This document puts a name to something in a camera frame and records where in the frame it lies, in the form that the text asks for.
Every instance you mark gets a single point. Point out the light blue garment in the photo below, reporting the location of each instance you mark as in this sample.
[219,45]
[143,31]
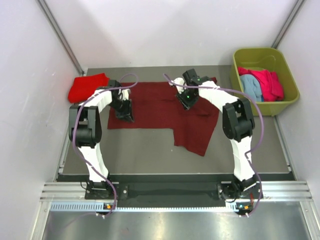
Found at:
[252,86]

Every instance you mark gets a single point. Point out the aluminium front rail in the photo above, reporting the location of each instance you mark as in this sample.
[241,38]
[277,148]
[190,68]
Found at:
[287,191]

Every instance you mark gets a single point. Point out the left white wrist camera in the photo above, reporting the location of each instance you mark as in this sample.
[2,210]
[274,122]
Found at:
[125,94]

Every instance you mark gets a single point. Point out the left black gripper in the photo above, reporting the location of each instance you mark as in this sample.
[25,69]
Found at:
[126,114]

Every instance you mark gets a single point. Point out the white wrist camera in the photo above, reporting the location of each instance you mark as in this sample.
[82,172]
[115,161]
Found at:
[125,94]
[178,82]

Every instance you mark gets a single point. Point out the grey slotted cable duct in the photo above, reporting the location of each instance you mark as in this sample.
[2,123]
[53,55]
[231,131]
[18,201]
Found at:
[103,207]

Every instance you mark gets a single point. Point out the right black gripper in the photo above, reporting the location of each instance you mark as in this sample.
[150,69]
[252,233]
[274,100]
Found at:
[187,105]

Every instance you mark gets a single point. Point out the dark red t-shirt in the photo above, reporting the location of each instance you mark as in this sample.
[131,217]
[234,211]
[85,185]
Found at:
[155,106]

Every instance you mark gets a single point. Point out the folded bright red t-shirt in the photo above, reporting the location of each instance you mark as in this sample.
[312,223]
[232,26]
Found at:
[84,86]

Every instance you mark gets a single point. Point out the pink garment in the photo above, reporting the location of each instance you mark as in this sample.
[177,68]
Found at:
[272,89]

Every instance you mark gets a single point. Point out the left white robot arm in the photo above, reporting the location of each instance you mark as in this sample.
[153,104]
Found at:
[85,133]

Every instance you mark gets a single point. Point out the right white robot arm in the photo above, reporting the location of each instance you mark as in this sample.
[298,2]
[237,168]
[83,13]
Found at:
[237,125]

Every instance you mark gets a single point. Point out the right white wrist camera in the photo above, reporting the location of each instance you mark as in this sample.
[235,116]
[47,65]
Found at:
[178,82]

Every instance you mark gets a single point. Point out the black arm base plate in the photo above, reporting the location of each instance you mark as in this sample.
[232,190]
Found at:
[216,191]

